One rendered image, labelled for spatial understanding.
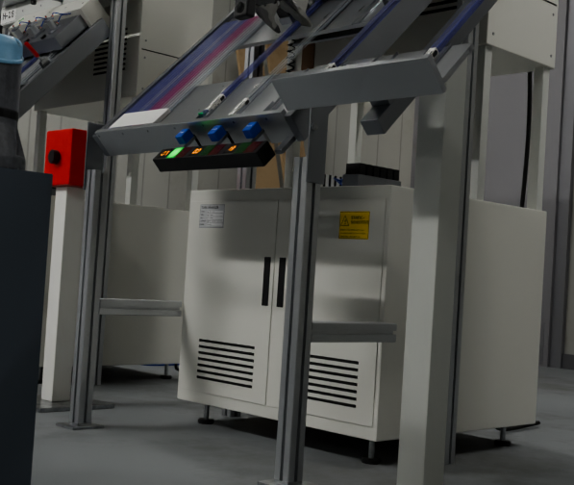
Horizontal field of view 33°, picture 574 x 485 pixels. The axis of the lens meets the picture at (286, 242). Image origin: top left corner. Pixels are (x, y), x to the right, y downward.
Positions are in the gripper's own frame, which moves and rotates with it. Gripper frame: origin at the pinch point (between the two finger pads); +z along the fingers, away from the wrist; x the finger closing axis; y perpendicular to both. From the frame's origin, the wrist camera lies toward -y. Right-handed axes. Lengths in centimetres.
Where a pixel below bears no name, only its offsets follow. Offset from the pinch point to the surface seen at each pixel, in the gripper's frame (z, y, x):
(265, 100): 0.3, -22.0, -5.5
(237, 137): 0.9, -31.4, -2.3
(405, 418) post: 32, -74, -49
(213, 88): 2.3, -13.3, 19.7
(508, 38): 42, 36, -21
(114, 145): 0, -31, 42
